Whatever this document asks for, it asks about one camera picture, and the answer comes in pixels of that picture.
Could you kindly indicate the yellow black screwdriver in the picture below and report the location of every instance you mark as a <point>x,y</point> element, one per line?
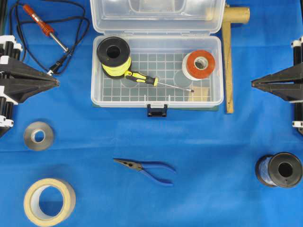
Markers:
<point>140,78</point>

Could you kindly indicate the dark blue toolbox latch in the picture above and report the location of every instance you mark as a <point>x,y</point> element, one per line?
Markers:
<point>157,112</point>

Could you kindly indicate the clear plastic toolbox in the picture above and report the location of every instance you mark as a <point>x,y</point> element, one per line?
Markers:
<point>160,33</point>

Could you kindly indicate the grey tape roll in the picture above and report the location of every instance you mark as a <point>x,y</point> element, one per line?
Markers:
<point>38,136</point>

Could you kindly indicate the orange soldering iron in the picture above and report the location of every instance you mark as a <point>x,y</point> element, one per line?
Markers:
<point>46,28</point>

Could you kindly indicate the wooden mallet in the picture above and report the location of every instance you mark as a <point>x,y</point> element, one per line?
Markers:
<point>232,15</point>

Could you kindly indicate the small wooden block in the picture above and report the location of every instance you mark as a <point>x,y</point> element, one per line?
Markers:
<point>199,94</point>

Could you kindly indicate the blue table cloth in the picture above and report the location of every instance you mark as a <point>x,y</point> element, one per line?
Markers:
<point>213,153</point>

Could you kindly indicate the red tape roll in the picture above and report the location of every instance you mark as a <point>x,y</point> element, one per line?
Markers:
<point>198,65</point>

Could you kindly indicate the beige masking tape roll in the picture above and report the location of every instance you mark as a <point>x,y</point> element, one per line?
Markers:
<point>49,202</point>

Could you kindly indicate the blue wire black spool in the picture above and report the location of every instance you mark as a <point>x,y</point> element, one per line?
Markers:
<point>283,170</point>

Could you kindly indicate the yellow wire black spool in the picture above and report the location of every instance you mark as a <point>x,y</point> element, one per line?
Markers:
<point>114,55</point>

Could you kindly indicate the blue handled needle-nose pliers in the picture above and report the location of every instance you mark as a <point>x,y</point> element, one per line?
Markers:
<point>142,167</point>

